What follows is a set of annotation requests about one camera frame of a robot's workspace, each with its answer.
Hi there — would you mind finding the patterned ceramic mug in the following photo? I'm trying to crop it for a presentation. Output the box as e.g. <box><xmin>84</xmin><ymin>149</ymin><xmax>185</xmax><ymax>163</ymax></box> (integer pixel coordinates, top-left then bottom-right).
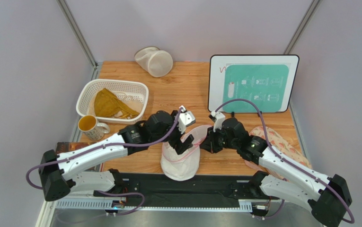
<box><xmin>78</xmin><ymin>115</ymin><xmax>110</xmax><ymax>141</ymax></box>

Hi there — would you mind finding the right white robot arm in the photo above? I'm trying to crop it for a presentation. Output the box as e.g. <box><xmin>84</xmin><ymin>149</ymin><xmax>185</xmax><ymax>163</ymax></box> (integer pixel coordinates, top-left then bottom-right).
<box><xmin>200</xmin><ymin>118</ymin><xmax>353</xmax><ymax>227</ymax></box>

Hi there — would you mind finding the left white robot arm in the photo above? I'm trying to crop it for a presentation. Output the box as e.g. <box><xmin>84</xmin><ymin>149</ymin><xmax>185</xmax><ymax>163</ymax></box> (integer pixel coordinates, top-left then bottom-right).
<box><xmin>38</xmin><ymin>109</ymin><xmax>195</xmax><ymax>201</ymax></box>

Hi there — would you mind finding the mustard yellow cloth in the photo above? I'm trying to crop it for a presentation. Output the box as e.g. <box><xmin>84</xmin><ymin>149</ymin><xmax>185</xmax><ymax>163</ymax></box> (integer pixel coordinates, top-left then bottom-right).
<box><xmin>94</xmin><ymin>88</ymin><xmax>140</xmax><ymax>119</ymax></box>

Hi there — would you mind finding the dark brown book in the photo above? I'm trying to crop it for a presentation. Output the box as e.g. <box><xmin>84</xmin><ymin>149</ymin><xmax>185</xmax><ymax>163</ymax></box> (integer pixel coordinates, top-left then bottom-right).
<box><xmin>55</xmin><ymin>142</ymin><xmax>92</xmax><ymax>154</ymax></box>

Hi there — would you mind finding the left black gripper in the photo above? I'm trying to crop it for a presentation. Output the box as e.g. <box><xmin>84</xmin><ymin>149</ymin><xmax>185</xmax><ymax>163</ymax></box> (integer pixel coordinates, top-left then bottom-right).
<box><xmin>150</xmin><ymin>111</ymin><xmax>194</xmax><ymax>155</ymax></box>

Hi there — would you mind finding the white mesh laundry bag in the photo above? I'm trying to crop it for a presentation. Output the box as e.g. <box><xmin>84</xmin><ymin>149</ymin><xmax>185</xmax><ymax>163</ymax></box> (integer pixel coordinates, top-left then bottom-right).
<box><xmin>160</xmin><ymin>125</ymin><xmax>210</xmax><ymax>181</ymax></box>

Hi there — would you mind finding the whiteboard with teal sheet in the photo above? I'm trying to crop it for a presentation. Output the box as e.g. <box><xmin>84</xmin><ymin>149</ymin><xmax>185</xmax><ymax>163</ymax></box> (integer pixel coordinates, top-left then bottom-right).
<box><xmin>208</xmin><ymin>54</ymin><xmax>300</xmax><ymax>113</ymax></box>

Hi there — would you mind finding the floral pink cloth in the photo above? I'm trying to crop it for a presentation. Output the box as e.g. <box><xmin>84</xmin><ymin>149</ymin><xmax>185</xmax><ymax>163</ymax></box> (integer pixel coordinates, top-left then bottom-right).
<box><xmin>244</xmin><ymin>126</ymin><xmax>312</xmax><ymax>179</ymax></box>

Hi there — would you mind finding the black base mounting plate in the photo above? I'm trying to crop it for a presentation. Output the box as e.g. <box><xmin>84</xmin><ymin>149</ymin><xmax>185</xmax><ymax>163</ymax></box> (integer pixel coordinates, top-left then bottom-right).
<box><xmin>108</xmin><ymin>172</ymin><xmax>270</xmax><ymax>208</ymax></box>

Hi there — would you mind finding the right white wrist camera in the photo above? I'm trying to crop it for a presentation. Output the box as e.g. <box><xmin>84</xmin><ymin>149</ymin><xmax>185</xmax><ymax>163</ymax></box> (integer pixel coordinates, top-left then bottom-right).
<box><xmin>209</xmin><ymin>111</ymin><xmax>225</xmax><ymax>132</ymax></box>

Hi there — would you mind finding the beige mesh laundry bag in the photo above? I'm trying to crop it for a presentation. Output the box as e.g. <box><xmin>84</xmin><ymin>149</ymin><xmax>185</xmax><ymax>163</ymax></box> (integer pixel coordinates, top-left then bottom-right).
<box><xmin>134</xmin><ymin>46</ymin><xmax>174</xmax><ymax>78</ymax></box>

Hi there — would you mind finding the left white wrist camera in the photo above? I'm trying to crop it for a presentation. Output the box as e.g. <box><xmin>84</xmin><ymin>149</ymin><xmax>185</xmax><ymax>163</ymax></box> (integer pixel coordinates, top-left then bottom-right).
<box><xmin>178</xmin><ymin>105</ymin><xmax>196</xmax><ymax>134</ymax></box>

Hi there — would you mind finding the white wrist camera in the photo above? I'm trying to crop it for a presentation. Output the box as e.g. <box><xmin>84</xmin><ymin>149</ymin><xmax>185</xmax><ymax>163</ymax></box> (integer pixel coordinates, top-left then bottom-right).
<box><xmin>178</xmin><ymin>105</ymin><xmax>196</xmax><ymax>134</ymax></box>
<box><xmin>209</xmin><ymin>111</ymin><xmax>225</xmax><ymax>132</ymax></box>

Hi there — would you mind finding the aluminium slotted rail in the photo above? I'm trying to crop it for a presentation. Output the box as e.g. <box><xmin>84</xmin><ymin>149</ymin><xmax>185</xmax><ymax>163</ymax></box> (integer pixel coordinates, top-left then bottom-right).
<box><xmin>50</xmin><ymin>184</ymin><xmax>255</xmax><ymax>212</ymax></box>

